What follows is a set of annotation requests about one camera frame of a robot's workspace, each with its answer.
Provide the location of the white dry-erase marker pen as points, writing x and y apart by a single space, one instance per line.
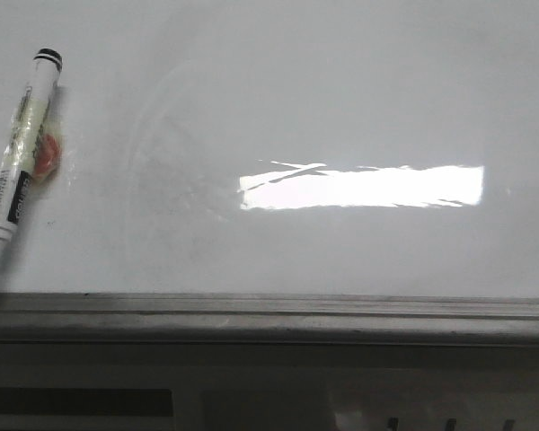
22 152

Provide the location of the whiteboard with aluminium frame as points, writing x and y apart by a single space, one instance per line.
335 171

